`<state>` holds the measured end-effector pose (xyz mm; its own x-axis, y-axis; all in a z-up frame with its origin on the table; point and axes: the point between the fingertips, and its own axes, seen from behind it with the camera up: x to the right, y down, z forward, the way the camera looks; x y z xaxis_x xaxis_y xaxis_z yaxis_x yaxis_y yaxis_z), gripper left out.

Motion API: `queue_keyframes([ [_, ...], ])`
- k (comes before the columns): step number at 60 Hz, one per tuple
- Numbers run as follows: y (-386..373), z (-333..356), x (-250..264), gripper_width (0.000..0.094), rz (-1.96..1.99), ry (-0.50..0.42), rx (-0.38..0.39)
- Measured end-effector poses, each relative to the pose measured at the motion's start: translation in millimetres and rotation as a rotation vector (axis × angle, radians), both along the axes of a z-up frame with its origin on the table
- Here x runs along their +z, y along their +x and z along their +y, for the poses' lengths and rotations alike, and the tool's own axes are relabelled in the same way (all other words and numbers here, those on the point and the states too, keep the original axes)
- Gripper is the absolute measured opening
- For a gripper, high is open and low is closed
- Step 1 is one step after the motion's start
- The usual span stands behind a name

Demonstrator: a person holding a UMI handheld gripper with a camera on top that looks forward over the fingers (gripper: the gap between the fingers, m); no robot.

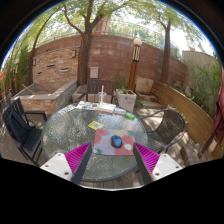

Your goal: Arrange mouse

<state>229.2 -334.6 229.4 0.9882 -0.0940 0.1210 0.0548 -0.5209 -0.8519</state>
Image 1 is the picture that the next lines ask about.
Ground grey wall utility box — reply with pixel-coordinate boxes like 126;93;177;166
89;66;100;79

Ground pale stone block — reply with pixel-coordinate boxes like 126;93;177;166
135;76;155;95

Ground small pale book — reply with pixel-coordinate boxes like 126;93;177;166
114;107;128;116

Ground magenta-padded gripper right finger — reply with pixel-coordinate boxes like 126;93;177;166
132;142;184;185

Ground wooden garden lamp post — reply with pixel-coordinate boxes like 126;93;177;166
127;37;143;93

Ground blue computer mouse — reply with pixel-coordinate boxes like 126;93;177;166
110;134;124;149

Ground brown wicker mesh chair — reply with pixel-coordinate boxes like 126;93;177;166
139;108;187;155

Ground curved wooden bench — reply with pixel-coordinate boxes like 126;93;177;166
149;80;224;160

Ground slender dark tree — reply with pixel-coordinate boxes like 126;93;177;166
154;13;174;84

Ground clear plastic cup with straw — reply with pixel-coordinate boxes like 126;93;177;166
97;84;108;104

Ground colourful open magazine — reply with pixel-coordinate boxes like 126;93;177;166
75;100;99;111

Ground thin curved tree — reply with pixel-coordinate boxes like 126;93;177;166
26;9;58;86

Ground floral pink mouse pad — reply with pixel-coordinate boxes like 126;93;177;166
92;128;136;157

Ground dark wooden slat chair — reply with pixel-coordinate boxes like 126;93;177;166
74;78;117;104

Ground yellow paper card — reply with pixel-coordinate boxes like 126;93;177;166
87;120;105;131

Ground dark slatted armchair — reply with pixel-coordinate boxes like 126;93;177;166
1;97;48;167

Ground white book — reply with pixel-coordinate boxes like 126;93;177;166
96;102;117;114

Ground black and white leaflet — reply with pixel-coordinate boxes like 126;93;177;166
58;103;78;116

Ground square concrete planter with plant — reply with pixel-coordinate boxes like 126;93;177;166
115;87;138;113

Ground raised stone garden bed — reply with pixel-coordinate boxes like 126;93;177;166
11;79;78;118

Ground thick forked tree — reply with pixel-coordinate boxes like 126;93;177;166
56;0;131;87

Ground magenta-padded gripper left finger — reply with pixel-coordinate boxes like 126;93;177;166
39;142;93;185

